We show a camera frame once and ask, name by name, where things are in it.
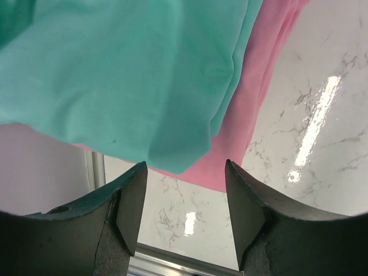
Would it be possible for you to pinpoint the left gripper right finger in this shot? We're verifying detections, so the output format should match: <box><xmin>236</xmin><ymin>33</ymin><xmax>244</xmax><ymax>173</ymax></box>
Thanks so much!
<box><xmin>225</xmin><ymin>161</ymin><xmax>367</xmax><ymax>275</ymax></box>

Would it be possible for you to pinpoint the teal t shirt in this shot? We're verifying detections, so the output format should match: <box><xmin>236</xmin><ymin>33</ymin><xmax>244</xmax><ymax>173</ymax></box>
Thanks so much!
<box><xmin>1</xmin><ymin>0</ymin><xmax>262</xmax><ymax>174</ymax></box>

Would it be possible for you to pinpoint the pink folded t shirt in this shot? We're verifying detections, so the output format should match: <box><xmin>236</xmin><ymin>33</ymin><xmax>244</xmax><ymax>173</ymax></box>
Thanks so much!
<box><xmin>71</xmin><ymin>0</ymin><xmax>313</xmax><ymax>193</ymax></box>

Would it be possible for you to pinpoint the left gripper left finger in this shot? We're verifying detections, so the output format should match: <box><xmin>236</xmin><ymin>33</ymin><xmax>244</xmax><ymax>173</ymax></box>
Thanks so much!
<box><xmin>1</xmin><ymin>162</ymin><xmax>148</xmax><ymax>275</ymax></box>

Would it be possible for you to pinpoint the aluminium rail frame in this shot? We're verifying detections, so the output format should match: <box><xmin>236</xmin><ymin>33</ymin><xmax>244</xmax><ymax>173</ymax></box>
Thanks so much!
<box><xmin>85</xmin><ymin>149</ymin><xmax>242</xmax><ymax>276</ymax></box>

